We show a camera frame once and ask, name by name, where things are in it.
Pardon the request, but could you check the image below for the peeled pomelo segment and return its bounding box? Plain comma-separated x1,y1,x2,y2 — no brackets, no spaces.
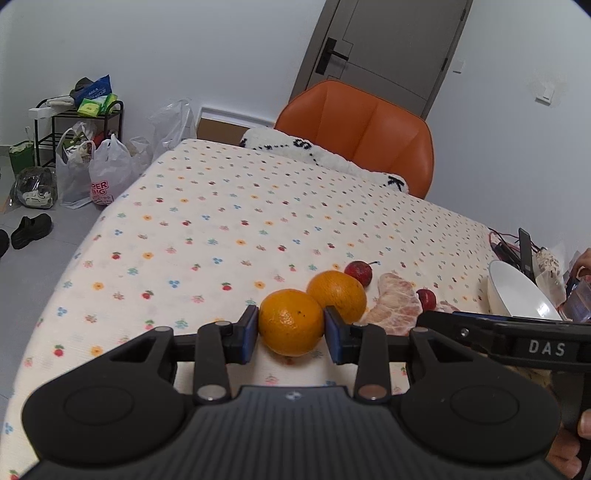
436,301,459,314
361,273,423,336

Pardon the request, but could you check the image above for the large orange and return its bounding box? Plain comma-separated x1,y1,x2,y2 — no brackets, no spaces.
307,270,367,324
259,289,325,357

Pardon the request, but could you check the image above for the red cherry apple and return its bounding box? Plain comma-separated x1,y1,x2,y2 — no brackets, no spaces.
344,260,376,288
417,289,438,311

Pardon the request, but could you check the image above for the person right hand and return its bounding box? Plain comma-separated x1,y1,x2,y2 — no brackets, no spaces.
547,410,591,479

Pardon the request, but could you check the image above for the clear plastic cup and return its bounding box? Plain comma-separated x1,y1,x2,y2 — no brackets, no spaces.
562,280,591,323

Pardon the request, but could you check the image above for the white plate blue rim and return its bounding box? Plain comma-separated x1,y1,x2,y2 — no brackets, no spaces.
487,260,562,321

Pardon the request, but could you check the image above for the black phone on stand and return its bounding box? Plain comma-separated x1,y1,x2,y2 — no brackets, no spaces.
518,228,536,283

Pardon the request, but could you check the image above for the floral tablecloth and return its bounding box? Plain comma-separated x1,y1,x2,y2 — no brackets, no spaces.
1,140,495,479

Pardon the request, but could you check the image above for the white shopping bag red print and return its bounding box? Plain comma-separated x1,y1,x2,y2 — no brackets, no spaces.
88,134,152,206

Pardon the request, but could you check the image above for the orange leather chair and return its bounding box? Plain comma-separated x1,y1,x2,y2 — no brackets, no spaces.
274,80,435,198

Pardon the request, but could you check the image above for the white fluffy cushion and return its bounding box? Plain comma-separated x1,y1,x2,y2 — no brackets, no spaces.
239,127,410,194

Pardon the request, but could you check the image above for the black shoe right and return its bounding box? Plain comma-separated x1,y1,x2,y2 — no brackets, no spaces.
10,213,53,250

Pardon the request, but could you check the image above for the black shoe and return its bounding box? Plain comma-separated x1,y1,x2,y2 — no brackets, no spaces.
0,230,10,258
10,213,53,250

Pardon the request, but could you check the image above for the black shoe left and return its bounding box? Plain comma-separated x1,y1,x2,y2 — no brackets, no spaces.
0,230,10,258

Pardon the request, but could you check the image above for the clear bag with shoes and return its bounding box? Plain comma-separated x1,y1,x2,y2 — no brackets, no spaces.
10,167,58,210

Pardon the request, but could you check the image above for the white bag with groceries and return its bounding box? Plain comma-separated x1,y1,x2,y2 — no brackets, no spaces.
55,120,96,209

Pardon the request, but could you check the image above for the green package on shelf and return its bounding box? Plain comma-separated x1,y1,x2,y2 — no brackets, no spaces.
77,93,118,118

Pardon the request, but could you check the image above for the green paper bag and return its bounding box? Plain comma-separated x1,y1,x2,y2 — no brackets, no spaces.
8,140,36,176

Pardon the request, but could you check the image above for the black metal shelf rack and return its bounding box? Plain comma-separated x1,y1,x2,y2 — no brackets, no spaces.
29,99,124,167

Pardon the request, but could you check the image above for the blue package on shelf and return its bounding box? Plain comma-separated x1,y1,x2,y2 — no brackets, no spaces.
70,75,112,107

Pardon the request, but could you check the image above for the grey door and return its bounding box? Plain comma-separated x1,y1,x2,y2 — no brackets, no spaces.
290,0,472,118

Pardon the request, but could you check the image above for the red cable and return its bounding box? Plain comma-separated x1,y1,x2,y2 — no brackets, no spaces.
486,226,546,259

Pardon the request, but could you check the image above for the cardboard box by wall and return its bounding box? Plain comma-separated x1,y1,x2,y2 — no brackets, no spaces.
197,106,274,145

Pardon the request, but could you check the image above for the white plastic bag by wall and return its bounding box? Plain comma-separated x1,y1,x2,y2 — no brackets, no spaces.
148,99,197,161

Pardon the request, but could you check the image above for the wall light switch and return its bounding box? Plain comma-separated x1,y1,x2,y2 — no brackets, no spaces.
535,82,555,106

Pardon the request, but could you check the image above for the black door handle lock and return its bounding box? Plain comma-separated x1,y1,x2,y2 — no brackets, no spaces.
315,37,349,75

